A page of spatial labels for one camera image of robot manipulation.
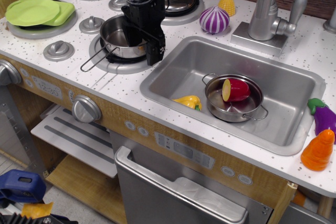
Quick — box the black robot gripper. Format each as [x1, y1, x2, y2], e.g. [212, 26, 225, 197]
[123, 0, 165, 66]

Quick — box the steel saucepan with wire handle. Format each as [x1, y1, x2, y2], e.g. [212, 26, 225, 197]
[80, 15, 150, 74]

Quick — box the grey stove knob back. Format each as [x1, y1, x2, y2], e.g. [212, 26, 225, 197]
[108, 0, 129, 12]

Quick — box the grey stove knob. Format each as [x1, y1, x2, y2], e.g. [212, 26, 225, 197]
[108, 0, 129, 12]
[43, 40, 75, 62]
[79, 16, 105, 34]

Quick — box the grey stove knob middle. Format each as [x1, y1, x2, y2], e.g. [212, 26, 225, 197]
[79, 16, 105, 34]

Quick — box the grey stove knob front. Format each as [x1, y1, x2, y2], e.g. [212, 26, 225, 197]
[43, 40, 75, 62]

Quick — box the black front coil burner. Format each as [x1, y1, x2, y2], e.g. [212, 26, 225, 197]
[103, 48, 146, 64]

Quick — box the silver sink basin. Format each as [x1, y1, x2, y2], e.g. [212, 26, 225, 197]
[140, 36, 326, 156]

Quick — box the steel pot lid right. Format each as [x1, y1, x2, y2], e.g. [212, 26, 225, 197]
[165, 0, 196, 14]

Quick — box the purple striped toy onion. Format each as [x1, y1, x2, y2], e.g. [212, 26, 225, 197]
[199, 6, 230, 34]

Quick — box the yellow toy bell pepper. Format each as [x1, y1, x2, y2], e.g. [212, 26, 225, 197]
[173, 95, 202, 111]

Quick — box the light green square plate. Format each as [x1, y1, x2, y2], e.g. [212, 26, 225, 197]
[43, 0, 75, 26]

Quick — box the yellow toy corn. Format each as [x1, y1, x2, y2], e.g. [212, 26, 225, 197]
[218, 0, 236, 17]

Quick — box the silver oven dial centre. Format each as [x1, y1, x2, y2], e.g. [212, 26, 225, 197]
[71, 95, 102, 123]

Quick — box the silver oven dial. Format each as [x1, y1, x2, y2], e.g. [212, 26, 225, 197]
[71, 95, 102, 123]
[0, 59, 22, 86]

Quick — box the red toy pepper half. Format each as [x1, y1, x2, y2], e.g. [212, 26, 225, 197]
[222, 78, 251, 102]

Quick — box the white oven rack shelf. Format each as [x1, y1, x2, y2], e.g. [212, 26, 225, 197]
[31, 105, 117, 178]

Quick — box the light green round plate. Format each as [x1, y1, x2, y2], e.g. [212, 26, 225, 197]
[5, 0, 60, 26]

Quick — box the silver toy faucet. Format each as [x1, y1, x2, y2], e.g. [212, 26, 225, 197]
[230, 0, 308, 57]

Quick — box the silver oven dial left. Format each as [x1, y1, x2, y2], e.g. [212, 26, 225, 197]
[0, 59, 22, 86]

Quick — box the silver dishwasher door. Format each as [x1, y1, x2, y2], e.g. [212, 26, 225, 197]
[110, 132, 273, 223]

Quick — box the blue clamp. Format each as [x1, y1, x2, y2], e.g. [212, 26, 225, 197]
[1, 169, 47, 204]

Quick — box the purple toy eggplant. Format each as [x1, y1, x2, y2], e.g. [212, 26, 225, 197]
[307, 98, 335, 135]

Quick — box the orange toy carrot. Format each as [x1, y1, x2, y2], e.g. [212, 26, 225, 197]
[300, 130, 335, 172]

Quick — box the steel pot with two handles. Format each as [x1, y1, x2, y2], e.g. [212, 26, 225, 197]
[202, 73, 269, 123]

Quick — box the silver tap handle far right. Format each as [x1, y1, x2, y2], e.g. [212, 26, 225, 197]
[323, 11, 336, 34]

